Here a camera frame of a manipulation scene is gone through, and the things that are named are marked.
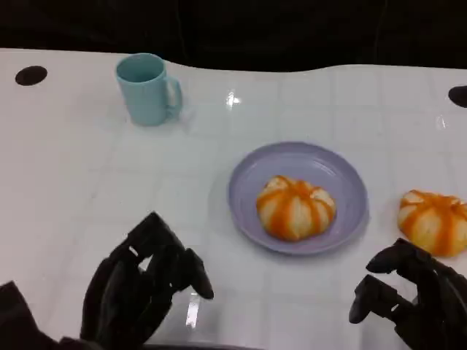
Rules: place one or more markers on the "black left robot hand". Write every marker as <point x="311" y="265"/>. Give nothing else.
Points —
<point x="124" y="291"/>

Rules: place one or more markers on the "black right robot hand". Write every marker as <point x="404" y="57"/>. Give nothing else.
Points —
<point x="438" y="295"/>

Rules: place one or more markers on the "orange white toy bread roll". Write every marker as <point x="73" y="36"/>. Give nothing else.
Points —
<point x="434" y="222"/>
<point x="295" y="209"/>

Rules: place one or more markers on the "lilac plate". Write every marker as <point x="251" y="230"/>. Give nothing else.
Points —
<point x="248" y="171"/>

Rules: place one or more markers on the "pale green mug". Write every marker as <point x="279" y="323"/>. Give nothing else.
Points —
<point x="144" y="93"/>

